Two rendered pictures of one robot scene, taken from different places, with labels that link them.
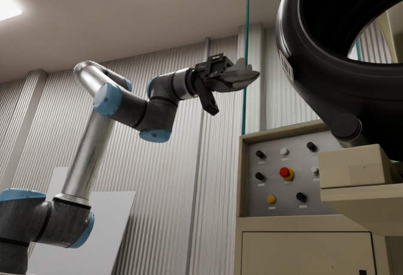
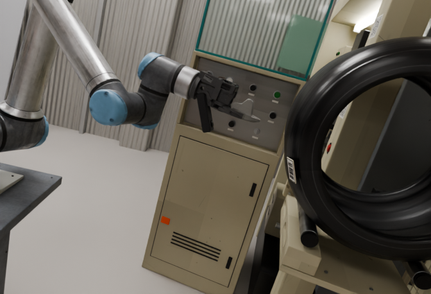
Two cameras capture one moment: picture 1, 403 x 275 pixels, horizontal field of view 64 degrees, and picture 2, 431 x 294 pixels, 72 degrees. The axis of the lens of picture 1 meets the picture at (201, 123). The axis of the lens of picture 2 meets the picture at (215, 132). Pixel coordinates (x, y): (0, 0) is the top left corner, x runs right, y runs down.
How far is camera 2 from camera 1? 0.72 m
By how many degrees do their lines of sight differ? 49
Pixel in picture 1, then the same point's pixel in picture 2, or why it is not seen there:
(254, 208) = (192, 117)
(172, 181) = not seen: outside the picture
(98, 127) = (47, 38)
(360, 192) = (301, 275)
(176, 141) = not seen: outside the picture
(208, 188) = (120, 1)
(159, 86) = (156, 79)
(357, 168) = (304, 264)
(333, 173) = (291, 260)
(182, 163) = not seen: outside the picture
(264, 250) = (194, 153)
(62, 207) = (16, 124)
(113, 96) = (120, 116)
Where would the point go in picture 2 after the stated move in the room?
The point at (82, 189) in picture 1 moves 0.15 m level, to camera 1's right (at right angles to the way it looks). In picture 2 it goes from (34, 103) to (78, 110)
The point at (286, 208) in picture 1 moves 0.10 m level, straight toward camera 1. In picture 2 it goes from (217, 126) to (221, 131)
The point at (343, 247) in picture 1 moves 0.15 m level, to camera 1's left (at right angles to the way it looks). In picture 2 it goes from (249, 168) to (223, 166)
